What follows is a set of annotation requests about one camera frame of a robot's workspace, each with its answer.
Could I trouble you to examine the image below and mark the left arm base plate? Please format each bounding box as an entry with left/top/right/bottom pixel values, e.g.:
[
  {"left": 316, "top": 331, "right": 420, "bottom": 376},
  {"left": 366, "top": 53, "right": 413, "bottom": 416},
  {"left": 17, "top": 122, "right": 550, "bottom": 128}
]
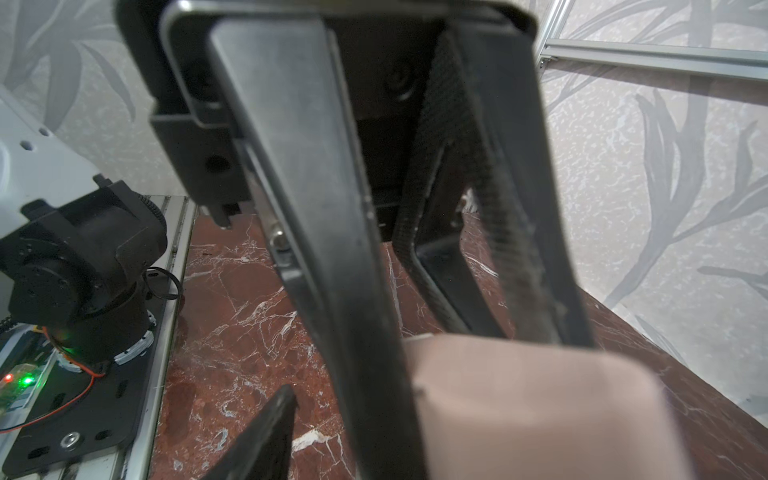
[{"left": 0, "top": 263, "right": 181, "bottom": 478}]

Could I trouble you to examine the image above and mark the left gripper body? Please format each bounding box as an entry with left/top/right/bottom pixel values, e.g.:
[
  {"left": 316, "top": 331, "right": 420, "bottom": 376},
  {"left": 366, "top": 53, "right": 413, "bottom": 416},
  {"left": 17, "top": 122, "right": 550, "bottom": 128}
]
[{"left": 114, "top": 1, "right": 538, "bottom": 240}]

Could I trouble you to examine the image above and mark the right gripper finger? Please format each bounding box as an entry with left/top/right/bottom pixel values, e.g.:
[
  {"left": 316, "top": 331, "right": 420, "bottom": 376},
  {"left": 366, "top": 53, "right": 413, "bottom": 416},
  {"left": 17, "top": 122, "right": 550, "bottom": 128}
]
[{"left": 203, "top": 384, "right": 297, "bottom": 480}]

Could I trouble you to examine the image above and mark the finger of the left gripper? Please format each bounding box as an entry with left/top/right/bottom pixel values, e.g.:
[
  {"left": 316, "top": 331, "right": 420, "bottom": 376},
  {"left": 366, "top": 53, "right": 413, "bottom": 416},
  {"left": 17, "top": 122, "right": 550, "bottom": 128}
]
[
  {"left": 207, "top": 17, "right": 428, "bottom": 479},
  {"left": 392, "top": 23, "right": 594, "bottom": 348}
]

